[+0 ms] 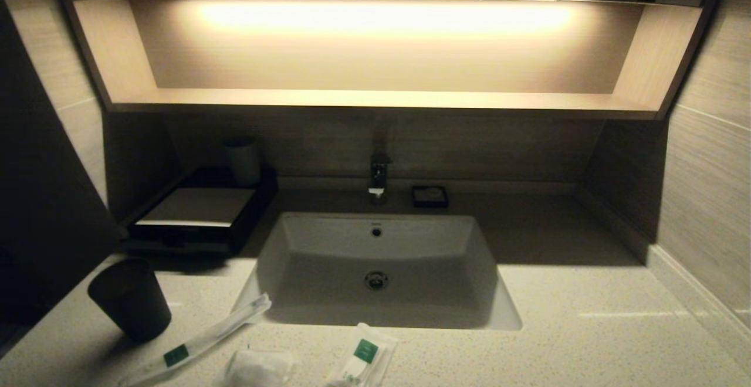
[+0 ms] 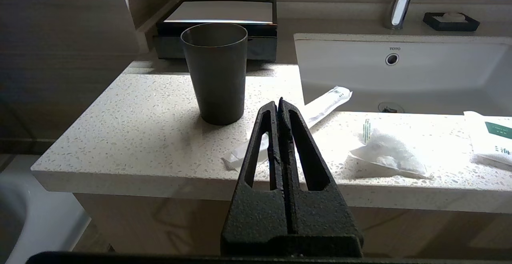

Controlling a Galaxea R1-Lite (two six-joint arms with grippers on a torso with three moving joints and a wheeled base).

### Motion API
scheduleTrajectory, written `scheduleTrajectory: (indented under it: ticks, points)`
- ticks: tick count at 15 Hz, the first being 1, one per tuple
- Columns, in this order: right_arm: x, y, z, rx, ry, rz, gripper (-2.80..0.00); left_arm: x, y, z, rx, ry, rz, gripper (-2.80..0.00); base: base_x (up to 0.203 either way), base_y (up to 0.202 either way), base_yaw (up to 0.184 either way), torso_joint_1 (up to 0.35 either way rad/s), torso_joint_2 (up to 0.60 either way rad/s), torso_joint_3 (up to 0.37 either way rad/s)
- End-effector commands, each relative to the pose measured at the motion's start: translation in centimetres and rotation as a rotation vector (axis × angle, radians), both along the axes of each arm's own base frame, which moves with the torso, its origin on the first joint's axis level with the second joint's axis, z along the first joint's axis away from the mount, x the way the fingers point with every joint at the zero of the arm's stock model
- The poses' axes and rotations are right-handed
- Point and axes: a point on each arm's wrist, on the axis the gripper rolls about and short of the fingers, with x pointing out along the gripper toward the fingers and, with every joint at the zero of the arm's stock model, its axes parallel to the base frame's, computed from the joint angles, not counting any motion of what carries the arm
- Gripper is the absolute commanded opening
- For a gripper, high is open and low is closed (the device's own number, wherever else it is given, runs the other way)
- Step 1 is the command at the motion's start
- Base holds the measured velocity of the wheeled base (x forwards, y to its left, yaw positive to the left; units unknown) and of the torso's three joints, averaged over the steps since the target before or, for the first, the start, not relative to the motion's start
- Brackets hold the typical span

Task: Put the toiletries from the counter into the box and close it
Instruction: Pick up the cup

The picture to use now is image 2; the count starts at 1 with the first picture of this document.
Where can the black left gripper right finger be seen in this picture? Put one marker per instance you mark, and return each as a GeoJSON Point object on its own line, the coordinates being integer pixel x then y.
{"type": "Point", "coordinates": [324, 216]}

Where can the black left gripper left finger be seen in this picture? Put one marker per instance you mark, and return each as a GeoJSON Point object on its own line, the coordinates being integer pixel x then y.
{"type": "Point", "coordinates": [256, 216]}

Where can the dark grey tumbler cup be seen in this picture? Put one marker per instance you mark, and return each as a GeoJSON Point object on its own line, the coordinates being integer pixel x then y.
{"type": "Point", "coordinates": [218, 80]}

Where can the black amenity tray box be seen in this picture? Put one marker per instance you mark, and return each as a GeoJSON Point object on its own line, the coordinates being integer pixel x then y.
{"type": "Point", "coordinates": [262, 48]}

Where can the crumpled white shower cap packet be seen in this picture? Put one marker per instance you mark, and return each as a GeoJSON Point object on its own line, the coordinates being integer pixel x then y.
{"type": "Point", "coordinates": [390, 152]}

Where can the wooden vanity cabinet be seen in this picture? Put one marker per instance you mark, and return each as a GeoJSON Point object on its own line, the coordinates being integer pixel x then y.
{"type": "Point", "coordinates": [160, 224]}

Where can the long white toothbrush packet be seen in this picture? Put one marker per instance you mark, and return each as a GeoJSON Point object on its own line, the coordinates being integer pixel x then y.
{"type": "Point", "coordinates": [326, 104]}

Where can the metal sink drain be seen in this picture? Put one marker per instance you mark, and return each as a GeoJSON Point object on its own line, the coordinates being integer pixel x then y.
{"type": "Point", "coordinates": [390, 108]}

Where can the white ceramic sink basin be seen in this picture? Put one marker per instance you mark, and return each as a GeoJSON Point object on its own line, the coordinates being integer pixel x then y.
{"type": "Point", "coordinates": [420, 76]}

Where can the white comb packet green label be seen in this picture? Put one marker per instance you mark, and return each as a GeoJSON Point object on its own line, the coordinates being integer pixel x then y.
{"type": "Point", "coordinates": [492, 140]}

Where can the chrome faucet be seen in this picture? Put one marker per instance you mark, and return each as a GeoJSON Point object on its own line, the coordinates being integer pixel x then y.
{"type": "Point", "coordinates": [400, 10]}

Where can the white toilet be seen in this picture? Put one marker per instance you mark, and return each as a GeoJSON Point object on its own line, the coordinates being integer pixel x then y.
{"type": "Point", "coordinates": [36, 220]}

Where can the black soap dish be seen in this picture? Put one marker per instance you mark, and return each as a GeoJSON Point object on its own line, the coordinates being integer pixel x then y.
{"type": "Point", "coordinates": [450, 24]}

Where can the white soap bar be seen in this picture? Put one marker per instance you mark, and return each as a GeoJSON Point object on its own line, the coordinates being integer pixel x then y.
{"type": "Point", "coordinates": [451, 16]}

